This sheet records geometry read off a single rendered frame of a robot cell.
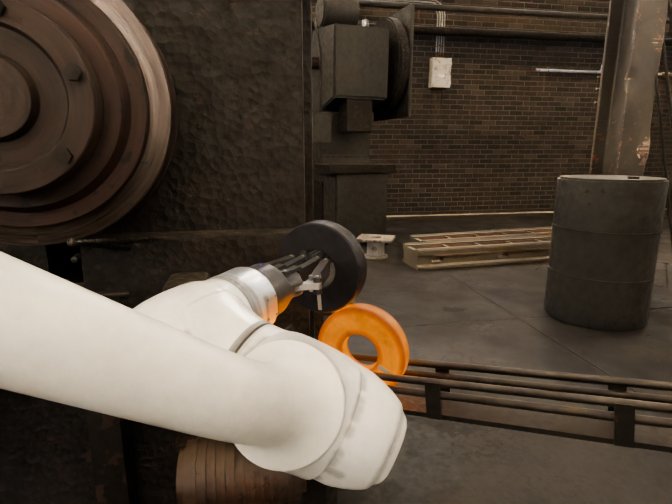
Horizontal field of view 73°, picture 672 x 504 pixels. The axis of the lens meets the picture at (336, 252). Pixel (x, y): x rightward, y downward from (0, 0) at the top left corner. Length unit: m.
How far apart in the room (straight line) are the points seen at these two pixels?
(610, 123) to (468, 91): 3.35
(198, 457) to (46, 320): 0.67
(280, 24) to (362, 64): 4.10
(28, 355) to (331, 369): 0.22
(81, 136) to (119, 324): 0.57
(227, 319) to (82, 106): 0.46
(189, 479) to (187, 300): 0.47
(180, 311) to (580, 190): 2.73
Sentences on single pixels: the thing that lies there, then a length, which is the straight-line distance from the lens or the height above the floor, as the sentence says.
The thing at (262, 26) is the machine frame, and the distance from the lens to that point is 1.03.
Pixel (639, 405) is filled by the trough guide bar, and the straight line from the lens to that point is 0.72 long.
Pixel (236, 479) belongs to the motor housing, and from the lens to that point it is 0.88.
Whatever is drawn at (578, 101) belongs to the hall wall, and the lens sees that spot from 8.76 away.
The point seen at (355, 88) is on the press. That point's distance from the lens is 5.06.
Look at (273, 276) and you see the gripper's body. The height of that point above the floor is 0.88.
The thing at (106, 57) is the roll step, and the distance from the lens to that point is 0.85.
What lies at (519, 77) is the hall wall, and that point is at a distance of 8.19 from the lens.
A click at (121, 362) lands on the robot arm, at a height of 0.94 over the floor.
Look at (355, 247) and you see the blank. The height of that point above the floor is 0.89.
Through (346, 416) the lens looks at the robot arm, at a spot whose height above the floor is 0.83.
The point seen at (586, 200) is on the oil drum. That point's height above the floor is 0.76.
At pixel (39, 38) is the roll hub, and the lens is 0.83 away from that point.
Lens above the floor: 1.04
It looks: 13 degrees down
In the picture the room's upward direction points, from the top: straight up
